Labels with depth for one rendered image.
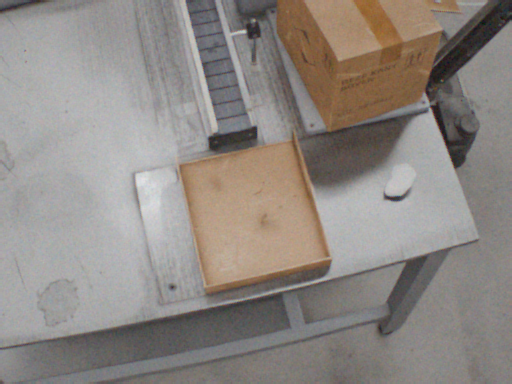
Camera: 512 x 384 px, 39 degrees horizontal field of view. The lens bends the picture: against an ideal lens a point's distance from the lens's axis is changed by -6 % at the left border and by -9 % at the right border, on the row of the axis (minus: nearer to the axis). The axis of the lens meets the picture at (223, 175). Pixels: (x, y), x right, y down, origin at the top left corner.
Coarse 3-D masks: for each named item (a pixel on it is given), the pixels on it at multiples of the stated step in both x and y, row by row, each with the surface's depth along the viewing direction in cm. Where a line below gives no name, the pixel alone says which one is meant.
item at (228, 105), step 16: (192, 0) 181; (208, 0) 181; (192, 16) 179; (208, 16) 178; (208, 32) 176; (208, 48) 174; (224, 48) 174; (208, 64) 172; (224, 64) 172; (208, 80) 170; (224, 80) 170; (224, 96) 168; (240, 96) 168; (224, 112) 166; (240, 112) 166; (224, 128) 164; (240, 128) 164
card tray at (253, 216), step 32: (224, 160) 166; (256, 160) 165; (288, 160) 165; (192, 192) 163; (224, 192) 162; (256, 192) 162; (288, 192) 162; (192, 224) 159; (224, 224) 159; (256, 224) 159; (288, 224) 158; (320, 224) 155; (224, 256) 156; (256, 256) 155; (288, 256) 155; (320, 256) 155; (224, 288) 152
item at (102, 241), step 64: (64, 0) 190; (128, 0) 188; (0, 64) 181; (64, 64) 180; (128, 64) 179; (0, 128) 173; (64, 128) 172; (128, 128) 171; (192, 128) 170; (384, 128) 168; (0, 192) 165; (64, 192) 164; (128, 192) 164; (320, 192) 162; (384, 192) 161; (448, 192) 160; (0, 256) 158; (64, 256) 157; (128, 256) 157; (192, 256) 156; (384, 256) 155; (0, 320) 151; (64, 320) 151; (128, 320) 151
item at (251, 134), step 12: (180, 12) 180; (180, 24) 178; (192, 60) 173; (192, 72) 171; (204, 108) 167; (252, 108) 166; (204, 120) 165; (252, 120) 165; (240, 132) 164; (252, 132) 166; (216, 144) 167
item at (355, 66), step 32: (288, 0) 159; (320, 0) 149; (352, 0) 149; (384, 0) 149; (416, 0) 149; (288, 32) 169; (320, 32) 146; (352, 32) 145; (384, 32) 145; (416, 32) 145; (320, 64) 154; (352, 64) 145; (384, 64) 149; (416, 64) 153; (320, 96) 162; (352, 96) 156; (384, 96) 161; (416, 96) 166
